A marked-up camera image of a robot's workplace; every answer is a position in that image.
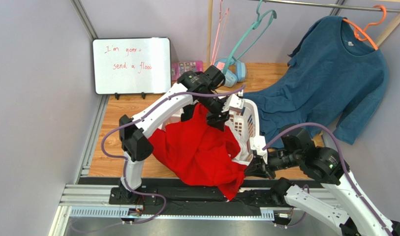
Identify red t shirt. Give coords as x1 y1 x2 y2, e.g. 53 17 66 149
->
149 103 246 200

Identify white whiteboard with red writing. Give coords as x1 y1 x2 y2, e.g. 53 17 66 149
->
92 37 171 95

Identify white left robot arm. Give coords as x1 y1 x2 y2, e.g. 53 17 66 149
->
116 65 229 201

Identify light blue headphones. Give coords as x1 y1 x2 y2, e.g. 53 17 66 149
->
214 58 247 88

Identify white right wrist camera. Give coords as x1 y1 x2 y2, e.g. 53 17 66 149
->
247 136 268 163

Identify teal plastic hanger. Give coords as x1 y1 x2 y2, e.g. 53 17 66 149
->
222 0 277 75

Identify pink wire hanger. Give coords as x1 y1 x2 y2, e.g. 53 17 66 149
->
210 0 230 65

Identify orange hanger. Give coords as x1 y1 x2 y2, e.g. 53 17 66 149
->
343 4 387 51

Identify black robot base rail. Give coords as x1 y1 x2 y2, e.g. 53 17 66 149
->
78 177 291 217

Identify blue long sleeve shirt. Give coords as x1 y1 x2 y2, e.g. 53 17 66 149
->
244 16 389 145

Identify aluminium corner profile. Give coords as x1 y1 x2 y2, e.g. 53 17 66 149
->
70 0 98 40

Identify black garment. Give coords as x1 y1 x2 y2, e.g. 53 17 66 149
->
181 104 196 122

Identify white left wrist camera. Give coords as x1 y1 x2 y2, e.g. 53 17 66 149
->
227 94 245 113

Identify pink cube power adapter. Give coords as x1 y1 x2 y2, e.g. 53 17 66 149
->
215 61 225 70

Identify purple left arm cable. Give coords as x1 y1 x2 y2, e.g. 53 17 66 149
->
100 84 246 198

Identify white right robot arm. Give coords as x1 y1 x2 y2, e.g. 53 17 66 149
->
246 123 400 236

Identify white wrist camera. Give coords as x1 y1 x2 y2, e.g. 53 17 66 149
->
227 94 245 113
247 136 268 163

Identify white garment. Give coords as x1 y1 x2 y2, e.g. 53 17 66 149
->
232 141 252 165

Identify white plastic laundry basket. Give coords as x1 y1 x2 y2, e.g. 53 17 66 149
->
160 94 263 166

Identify metal clothes rail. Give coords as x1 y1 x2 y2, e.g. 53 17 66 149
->
263 0 382 11

